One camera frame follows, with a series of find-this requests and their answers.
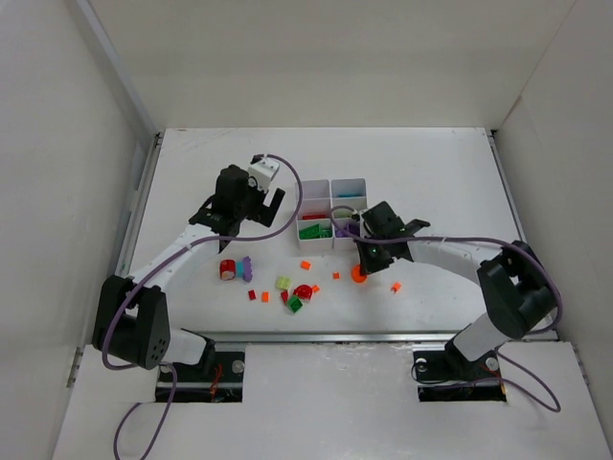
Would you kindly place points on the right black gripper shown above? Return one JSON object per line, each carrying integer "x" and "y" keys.
{"x": 372, "y": 254}

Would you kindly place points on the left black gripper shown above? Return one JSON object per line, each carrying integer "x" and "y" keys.
{"x": 261, "y": 211}

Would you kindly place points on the orange teardrop lego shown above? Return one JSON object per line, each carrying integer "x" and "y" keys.
{"x": 357, "y": 276}

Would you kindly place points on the purple lego block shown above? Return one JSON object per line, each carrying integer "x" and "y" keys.
{"x": 347, "y": 230}

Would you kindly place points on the green lego plate piece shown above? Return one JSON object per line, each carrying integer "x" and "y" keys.
{"x": 311, "y": 232}

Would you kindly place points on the purple flower lego piece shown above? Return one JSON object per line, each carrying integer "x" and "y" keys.
{"x": 245, "y": 269}

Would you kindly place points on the red cylinder lego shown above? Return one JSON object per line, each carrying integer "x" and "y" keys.
{"x": 227, "y": 270}

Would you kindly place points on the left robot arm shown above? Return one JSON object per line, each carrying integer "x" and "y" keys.
{"x": 132, "y": 326}

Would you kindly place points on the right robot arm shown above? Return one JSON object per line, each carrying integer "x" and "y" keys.
{"x": 517, "y": 291}

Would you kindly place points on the left white compartment tray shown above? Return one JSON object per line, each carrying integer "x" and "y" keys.
{"x": 316, "y": 199}

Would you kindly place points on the white compartment tray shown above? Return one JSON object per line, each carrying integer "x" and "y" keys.
{"x": 347, "y": 210}
{"x": 316, "y": 199}

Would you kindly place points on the right white compartment tray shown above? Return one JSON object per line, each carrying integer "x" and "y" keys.
{"x": 347, "y": 210}

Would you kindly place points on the lime lego brick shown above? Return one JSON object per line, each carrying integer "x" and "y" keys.
{"x": 283, "y": 283}

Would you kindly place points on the red dome lego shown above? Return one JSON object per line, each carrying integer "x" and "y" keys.
{"x": 303, "y": 292}

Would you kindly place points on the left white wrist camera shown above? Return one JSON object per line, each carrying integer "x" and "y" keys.
{"x": 261, "y": 173}

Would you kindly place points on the metal rail front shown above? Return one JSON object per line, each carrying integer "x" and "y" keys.
{"x": 324, "y": 338}

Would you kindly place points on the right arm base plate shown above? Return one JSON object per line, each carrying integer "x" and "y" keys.
{"x": 442, "y": 380}

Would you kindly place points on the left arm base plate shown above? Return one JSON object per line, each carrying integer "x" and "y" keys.
{"x": 220, "y": 381}

